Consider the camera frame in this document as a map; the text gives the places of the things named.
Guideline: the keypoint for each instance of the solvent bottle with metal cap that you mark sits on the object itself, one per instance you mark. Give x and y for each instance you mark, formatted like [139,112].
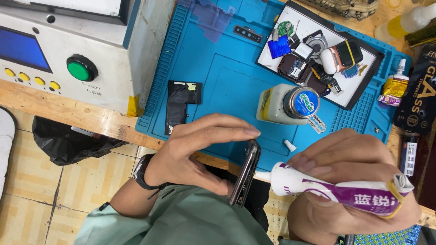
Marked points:
[276,105]

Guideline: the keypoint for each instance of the black phone battery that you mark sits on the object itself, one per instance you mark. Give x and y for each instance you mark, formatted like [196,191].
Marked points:
[179,102]

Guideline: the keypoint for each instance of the small blue part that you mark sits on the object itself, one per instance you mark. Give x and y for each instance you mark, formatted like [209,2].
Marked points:
[351,71]

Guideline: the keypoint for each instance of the black camera lens bezel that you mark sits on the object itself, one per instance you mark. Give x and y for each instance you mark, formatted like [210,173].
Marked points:
[248,34]

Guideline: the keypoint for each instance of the small black labelled packet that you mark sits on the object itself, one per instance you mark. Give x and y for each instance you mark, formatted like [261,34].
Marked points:
[409,155]

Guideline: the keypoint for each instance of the grey round charging coil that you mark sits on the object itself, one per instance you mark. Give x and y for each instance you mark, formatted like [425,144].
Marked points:
[316,42]

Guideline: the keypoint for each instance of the person's green shirt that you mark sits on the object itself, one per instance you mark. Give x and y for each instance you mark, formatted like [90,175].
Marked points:
[184,221]

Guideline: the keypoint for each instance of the blue silicone repair mat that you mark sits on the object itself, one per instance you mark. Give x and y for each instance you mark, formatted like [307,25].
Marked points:
[231,85]

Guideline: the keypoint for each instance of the white earbuds case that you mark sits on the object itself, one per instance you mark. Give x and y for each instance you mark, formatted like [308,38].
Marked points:
[328,61]

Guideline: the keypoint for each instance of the white rounded object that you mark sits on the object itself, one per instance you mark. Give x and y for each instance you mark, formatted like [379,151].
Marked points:
[5,143]

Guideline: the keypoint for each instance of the yellow rubber band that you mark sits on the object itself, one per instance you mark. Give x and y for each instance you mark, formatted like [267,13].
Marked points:
[397,199]

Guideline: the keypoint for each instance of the shiny blue square part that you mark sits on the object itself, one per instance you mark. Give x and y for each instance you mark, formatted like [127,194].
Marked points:
[279,47]

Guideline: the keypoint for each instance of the black smartwatch body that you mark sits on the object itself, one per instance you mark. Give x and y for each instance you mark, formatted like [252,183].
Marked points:
[349,52]

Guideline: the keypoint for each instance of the person's left hand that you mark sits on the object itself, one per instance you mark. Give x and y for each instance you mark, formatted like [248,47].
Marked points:
[177,160]

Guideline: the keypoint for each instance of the blue patterned cloth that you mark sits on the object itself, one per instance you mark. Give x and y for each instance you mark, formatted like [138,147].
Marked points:
[388,238]

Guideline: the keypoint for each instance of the dark rounded circuit module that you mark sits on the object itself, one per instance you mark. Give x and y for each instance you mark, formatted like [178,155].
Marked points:
[293,68]

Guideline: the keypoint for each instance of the clear bottle with yellow liquid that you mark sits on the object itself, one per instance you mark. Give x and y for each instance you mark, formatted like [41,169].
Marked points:
[402,25]

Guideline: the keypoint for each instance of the white tray with black rim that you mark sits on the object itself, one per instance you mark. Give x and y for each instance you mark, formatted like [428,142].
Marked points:
[361,85]

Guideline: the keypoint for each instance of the grey machine with green button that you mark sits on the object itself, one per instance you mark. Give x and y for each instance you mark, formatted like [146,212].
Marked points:
[102,44]

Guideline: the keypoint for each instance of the dark smartphone frame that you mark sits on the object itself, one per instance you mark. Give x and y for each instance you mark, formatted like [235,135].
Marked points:
[246,170]

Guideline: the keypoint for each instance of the black wristwatch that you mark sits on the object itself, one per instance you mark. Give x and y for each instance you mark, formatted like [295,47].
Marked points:
[140,172]

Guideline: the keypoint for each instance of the small yellow glue tube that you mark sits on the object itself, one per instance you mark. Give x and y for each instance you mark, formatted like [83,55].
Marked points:
[395,86]

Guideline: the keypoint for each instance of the white purple glue tube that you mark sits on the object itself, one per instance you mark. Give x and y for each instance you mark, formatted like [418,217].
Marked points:
[354,197]

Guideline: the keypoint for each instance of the person's right hand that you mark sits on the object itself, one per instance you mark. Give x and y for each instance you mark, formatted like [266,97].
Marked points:
[354,153]

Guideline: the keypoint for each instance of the white glue tube cap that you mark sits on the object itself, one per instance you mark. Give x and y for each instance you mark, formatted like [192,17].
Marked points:
[290,145]

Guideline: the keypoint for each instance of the black screen protector packet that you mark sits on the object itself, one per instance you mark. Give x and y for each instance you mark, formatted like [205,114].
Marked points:
[417,102]

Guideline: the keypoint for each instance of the yellow tape strip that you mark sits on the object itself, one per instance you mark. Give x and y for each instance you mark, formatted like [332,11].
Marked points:
[134,107]

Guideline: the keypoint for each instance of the camouflage bag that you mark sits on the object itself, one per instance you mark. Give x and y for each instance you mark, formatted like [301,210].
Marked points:
[344,6]

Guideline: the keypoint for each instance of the white square part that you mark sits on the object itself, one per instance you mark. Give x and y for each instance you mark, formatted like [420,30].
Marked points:
[303,51]

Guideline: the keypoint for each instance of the clear plastic film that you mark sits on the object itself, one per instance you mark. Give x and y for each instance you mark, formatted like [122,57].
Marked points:
[211,17]

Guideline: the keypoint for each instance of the wrapped razor blade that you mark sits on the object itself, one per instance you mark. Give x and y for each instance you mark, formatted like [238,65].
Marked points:
[317,124]

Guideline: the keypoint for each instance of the dark green packet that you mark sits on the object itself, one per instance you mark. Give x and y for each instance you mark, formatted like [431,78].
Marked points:
[422,35]

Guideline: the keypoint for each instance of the black plastic bag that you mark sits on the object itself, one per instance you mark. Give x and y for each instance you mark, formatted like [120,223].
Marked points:
[68,143]

